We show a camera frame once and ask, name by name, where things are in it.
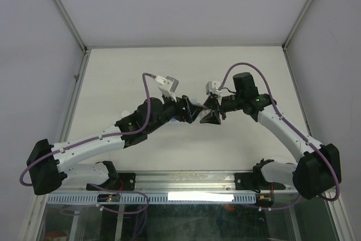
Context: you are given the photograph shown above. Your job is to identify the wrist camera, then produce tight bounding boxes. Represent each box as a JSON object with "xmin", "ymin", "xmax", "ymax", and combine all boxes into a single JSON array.
[
  {"xmin": 205, "ymin": 81, "xmax": 222, "ymax": 96},
  {"xmin": 155, "ymin": 75, "xmax": 179, "ymax": 102}
]

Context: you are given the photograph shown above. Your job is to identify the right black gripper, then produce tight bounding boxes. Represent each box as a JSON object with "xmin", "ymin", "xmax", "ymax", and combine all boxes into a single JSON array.
[{"xmin": 200, "ymin": 93, "xmax": 244, "ymax": 125}]

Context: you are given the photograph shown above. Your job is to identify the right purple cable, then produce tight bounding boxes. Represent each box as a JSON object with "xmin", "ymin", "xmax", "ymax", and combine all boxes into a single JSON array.
[{"xmin": 218, "ymin": 62, "xmax": 341, "ymax": 212}]

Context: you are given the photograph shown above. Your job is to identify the right aluminium frame post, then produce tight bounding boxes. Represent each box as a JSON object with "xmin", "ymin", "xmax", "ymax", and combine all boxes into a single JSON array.
[{"xmin": 282, "ymin": 0, "xmax": 315, "ymax": 51}]

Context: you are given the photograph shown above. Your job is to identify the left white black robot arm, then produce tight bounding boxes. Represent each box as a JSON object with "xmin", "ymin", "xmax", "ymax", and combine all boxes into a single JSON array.
[{"xmin": 25, "ymin": 95, "xmax": 204, "ymax": 195}]

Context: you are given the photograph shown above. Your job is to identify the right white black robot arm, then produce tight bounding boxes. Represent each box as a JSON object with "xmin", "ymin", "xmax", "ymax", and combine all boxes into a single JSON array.
[{"xmin": 200, "ymin": 72, "xmax": 342, "ymax": 199}]

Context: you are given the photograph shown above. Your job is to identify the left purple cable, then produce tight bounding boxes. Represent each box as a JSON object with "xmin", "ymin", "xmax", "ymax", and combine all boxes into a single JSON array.
[{"xmin": 19, "ymin": 72, "xmax": 150, "ymax": 213}]

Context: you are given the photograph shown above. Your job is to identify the left aluminium frame post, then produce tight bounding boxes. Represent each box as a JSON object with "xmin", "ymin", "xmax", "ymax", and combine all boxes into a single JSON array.
[{"xmin": 51, "ymin": 0, "xmax": 87, "ymax": 54}]

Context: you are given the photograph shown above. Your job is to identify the white slotted cable duct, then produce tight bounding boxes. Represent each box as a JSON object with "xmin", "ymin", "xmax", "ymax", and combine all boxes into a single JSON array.
[{"xmin": 47, "ymin": 192, "xmax": 256, "ymax": 205}]

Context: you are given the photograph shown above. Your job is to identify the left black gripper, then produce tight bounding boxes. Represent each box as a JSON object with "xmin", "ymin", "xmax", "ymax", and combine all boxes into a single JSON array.
[{"xmin": 147, "ymin": 92, "xmax": 203, "ymax": 134}]

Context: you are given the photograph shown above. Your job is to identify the aluminium mounting rail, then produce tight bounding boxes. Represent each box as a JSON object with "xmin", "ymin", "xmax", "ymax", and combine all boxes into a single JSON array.
[{"xmin": 35, "ymin": 169, "xmax": 338, "ymax": 194}]

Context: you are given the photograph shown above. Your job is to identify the purple cable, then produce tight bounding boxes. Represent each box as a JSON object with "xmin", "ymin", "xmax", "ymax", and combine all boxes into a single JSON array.
[
  {"xmin": 218, "ymin": 62, "xmax": 341, "ymax": 212},
  {"xmin": 19, "ymin": 72, "xmax": 150, "ymax": 213}
]

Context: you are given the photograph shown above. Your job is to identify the aluminium frame post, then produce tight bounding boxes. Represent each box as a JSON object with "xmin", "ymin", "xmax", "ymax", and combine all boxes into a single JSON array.
[
  {"xmin": 51, "ymin": 0, "xmax": 87, "ymax": 54},
  {"xmin": 282, "ymin": 0, "xmax": 315, "ymax": 51}
]

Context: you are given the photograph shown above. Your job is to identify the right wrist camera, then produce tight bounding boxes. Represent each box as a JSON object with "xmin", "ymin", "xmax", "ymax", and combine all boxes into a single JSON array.
[{"xmin": 205, "ymin": 81, "xmax": 222, "ymax": 96}]

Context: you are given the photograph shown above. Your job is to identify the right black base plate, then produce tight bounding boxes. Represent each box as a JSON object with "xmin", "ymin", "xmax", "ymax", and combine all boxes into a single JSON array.
[{"xmin": 234, "ymin": 172, "xmax": 286, "ymax": 193}]

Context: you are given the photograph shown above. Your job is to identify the white capped pill bottle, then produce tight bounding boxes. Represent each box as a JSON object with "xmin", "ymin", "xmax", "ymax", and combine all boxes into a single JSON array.
[{"xmin": 121, "ymin": 111, "xmax": 130, "ymax": 117}]

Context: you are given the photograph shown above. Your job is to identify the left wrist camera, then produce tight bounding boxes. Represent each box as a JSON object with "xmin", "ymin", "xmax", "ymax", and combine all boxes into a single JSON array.
[{"xmin": 155, "ymin": 75, "xmax": 179, "ymax": 102}]

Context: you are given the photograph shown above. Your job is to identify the clear bottle with orange pills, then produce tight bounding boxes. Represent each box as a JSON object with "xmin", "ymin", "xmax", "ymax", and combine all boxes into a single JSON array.
[{"xmin": 198, "ymin": 108, "xmax": 211, "ymax": 120}]

